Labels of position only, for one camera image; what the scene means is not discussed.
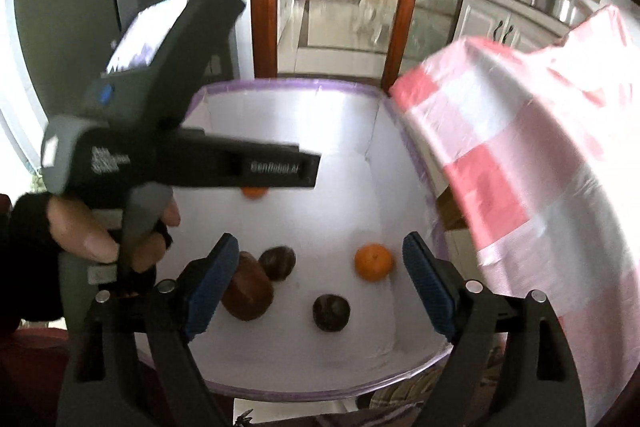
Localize dark red pomegranate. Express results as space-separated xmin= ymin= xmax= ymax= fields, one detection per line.
xmin=221 ymin=251 xmax=275 ymax=322

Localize wooden table leg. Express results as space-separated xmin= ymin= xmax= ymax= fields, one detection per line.
xmin=435 ymin=189 xmax=476 ymax=233

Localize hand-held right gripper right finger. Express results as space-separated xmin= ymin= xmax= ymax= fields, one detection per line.
xmin=401 ymin=232 xmax=587 ymax=427

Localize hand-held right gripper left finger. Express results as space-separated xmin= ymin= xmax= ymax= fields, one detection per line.
xmin=56 ymin=233 xmax=241 ymax=427

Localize dark red cloth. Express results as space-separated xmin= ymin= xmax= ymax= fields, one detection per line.
xmin=0 ymin=327 xmax=166 ymax=427

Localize steel pot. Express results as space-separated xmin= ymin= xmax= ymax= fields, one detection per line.
xmin=531 ymin=0 xmax=593 ymax=25

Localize person's left hand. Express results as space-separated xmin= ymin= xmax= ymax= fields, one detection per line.
xmin=10 ymin=192 xmax=182 ymax=298

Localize white box with purple edge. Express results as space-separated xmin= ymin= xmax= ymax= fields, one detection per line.
xmin=132 ymin=77 xmax=453 ymax=404

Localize plaid cloth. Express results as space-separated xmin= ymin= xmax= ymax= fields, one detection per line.
xmin=357 ymin=357 xmax=456 ymax=427

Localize white kitchen cabinet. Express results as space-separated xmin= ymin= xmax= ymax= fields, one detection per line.
xmin=452 ymin=0 xmax=596 ymax=55

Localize red white checkered tablecloth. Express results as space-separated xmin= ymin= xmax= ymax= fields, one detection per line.
xmin=389 ymin=4 xmax=640 ymax=427

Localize dark purple passion fruit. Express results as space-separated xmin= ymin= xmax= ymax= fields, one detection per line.
xmin=312 ymin=293 xmax=351 ymax=333
xmin=258 ymin=246 xmax=297 ymax=283

